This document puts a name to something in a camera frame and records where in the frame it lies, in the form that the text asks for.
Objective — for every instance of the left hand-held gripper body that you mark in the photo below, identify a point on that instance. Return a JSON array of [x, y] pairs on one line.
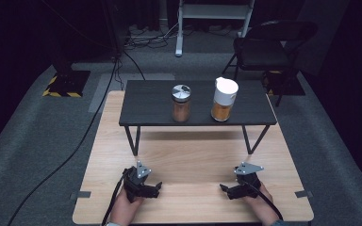
[[135, 183]]

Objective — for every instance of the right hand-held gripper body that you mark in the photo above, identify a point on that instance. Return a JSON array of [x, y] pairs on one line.
[[248, 180]]

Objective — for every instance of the black shelf rack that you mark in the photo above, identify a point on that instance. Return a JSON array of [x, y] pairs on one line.
[[157, 103]]

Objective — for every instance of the white lid spice jar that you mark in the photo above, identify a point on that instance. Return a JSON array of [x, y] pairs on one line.
[[223, 100]]

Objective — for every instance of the silver lid spice jar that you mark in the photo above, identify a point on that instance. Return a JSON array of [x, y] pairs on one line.
[[181, 103]]

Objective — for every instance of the person's right hand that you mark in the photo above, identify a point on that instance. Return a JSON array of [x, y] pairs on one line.
[[262, 204]]

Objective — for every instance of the person's left hand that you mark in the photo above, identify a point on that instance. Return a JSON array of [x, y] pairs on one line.
[[124, 208]]

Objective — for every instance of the grey tape piece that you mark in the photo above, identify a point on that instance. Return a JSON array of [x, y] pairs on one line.
[[304, 194], [81, 195]]

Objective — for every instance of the black yellow striped stand base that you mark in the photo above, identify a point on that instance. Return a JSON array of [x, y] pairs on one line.
[[67, 83], [287, 83]]

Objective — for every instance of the black folding chair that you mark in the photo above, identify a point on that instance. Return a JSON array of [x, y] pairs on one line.
[[264, 53]]

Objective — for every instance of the white metal stand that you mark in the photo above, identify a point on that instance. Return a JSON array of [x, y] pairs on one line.
[[212, 12]]

